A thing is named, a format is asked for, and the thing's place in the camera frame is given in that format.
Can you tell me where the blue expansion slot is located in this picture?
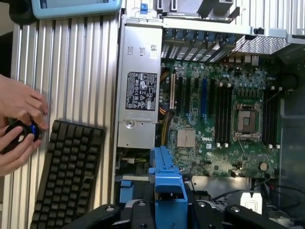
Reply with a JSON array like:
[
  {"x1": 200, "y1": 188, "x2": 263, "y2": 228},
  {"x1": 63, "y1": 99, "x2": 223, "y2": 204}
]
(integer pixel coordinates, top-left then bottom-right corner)
[{"x1": 201, "y1": 78, "x2": 207, "y2": 115}]

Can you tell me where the white expansion slot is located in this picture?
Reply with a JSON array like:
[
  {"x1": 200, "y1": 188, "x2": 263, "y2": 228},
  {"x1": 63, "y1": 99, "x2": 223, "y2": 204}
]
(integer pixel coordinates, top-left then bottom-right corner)
[{"x1": 170, "y1": 73, "x2": 176, "y2": 109}]

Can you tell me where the black cable bundle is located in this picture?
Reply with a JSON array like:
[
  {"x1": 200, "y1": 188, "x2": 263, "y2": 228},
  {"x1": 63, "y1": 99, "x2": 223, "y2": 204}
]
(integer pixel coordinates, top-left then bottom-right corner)
[{"x1": 209, "y1": 175, "x2": 305, "y2": 217}]

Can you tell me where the black round object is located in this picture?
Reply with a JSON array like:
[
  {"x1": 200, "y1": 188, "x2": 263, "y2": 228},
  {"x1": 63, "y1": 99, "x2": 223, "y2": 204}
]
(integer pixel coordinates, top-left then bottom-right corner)
[{"x1": 9, "y1": 0, "x2": 37, "y2": 24}]

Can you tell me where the black RAM slot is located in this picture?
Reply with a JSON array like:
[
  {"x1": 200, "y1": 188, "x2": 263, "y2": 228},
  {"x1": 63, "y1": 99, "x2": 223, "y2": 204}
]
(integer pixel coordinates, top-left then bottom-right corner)
[
  {"x1": 215, "y1": 82, "x2": 221, "y2": 147},
  {"x1": 228, "y1": 82, "x2": 234, "y2": 146},
  {"x1": 263, "y1": 89, "x2": 269, "y2": 146},
  {"x1": 220, "y1": 83, "x2": 225, "y2": 146},
  {"x1": 267, "y1": 86, "x2": 273, "y2": 149},
  {"x1": 224, "y1": 83, "x2": 229, "y2": 147},
  {"x1": 272, "y1": 89, "x2": 277, "y2": 147},
  {"x1": 275, "y1": 87, "x2": 283, "y2": 149}
]

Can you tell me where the silver metal latch plate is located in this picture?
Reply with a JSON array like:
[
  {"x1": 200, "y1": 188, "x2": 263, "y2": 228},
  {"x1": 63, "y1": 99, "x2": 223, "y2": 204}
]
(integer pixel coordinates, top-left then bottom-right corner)
[{"x1": 240, "y1": 190, "x2": 263, "y2": 213}]

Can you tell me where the silver power supply unit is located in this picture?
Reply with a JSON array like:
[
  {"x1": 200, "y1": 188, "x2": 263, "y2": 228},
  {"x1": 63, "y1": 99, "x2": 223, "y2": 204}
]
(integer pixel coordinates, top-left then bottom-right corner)
[{"x1": 116, "y1": 19, "x2": 163, "y2": 150}]

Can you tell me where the CPU socket metal frame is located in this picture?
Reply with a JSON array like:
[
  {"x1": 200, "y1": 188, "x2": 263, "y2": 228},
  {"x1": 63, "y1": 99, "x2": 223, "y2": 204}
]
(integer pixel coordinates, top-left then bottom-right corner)
[{"x1": 232, "y1": 100, "x2": 262, "y2": 142}]

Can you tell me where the silver finned chipset heatsink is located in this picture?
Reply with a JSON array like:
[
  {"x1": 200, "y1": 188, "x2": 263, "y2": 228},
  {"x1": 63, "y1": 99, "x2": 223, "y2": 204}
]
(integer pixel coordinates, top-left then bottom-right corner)
[{"x1": 176, "y1": 129, "x2": 196, "y2": 149}]

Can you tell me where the blue plastic bay tab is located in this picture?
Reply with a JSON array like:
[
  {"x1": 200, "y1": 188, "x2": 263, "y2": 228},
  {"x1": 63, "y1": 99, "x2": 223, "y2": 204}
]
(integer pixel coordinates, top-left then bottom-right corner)
[{"x1": 119, "y1": 180, "x2": 133, "y2": 204}]

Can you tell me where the yellow black wire bundle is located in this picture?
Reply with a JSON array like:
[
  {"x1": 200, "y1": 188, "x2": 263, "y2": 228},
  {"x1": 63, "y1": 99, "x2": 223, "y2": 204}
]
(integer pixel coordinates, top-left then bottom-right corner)
[{"x1": 156, "y1": 106, "x2": 175, "y2": 145}]

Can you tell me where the thin metal locking lever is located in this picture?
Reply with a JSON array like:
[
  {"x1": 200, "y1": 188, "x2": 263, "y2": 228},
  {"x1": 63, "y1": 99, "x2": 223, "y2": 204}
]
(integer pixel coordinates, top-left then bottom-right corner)
[{"x1": 234, "y1": 135, "x2": 249, "y2": 157}]

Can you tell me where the light blue teach pendant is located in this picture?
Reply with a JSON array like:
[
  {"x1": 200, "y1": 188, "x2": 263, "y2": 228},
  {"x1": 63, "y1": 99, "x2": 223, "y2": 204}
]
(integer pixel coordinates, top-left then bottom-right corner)
[{"x1": 30, "y1": 0, "x2": 122, "y2": 20}]

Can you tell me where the person's right hand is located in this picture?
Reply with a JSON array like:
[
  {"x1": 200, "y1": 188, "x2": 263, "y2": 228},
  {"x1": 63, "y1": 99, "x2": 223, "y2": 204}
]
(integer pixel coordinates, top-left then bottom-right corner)
[{"x1": 0, "y1": 125, "x2": 42, "y2": 177}]

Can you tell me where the long black expansion slot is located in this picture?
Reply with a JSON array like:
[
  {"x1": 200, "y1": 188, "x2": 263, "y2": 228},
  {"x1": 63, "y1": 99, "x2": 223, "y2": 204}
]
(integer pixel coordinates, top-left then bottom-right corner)
[
  {"x1": 185, "y1": 77, "x2": 191, "y2": 113},
  {"x1": 209, "y1": 79, "x2": 215, "y2": 115},
  {"x1": 177, "y1": 76, "x2": 183, "y2": 113}
]

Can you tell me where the black computer keyboard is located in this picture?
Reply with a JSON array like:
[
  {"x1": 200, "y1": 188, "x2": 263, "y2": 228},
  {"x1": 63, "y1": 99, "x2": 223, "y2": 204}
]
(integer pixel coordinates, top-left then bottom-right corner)
[{"x1": 30, "y1": 120, "x2": 106, "y2": 229}]

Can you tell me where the black round case fan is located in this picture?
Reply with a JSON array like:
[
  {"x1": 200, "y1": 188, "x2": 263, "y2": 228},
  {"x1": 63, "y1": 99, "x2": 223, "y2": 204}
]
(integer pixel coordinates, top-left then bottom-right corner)
[{"x1": 277, "y1": 71, "x2": 300, "y2": 91}]

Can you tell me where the grey open PC case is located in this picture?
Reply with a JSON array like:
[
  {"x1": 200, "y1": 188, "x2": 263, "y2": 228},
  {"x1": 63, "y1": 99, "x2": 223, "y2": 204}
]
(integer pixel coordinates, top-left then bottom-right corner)
[{"x1": 112, "y1": 7, "x2": 305, "y2": 229}]

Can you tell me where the green Dell motherboard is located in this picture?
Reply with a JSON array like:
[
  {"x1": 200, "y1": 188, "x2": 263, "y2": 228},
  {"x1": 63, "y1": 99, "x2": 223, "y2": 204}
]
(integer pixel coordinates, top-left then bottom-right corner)
[{"x1": 159, "y1": 58, "x2": 281, "y2": 179}]

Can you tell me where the person's left hand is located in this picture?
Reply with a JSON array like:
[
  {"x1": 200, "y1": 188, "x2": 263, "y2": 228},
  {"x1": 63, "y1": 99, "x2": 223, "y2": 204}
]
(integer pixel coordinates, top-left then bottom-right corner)
[{"x1": 0, "y1": 73, "x2": 50, "y2": 131}]

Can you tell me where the blue plastic disk bay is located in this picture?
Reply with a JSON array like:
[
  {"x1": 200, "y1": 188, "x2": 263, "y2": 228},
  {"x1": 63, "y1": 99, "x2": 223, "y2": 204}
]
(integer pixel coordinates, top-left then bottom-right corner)
[{"x1": 148, "y1": 146, "x2": 189, "y2": 229}]

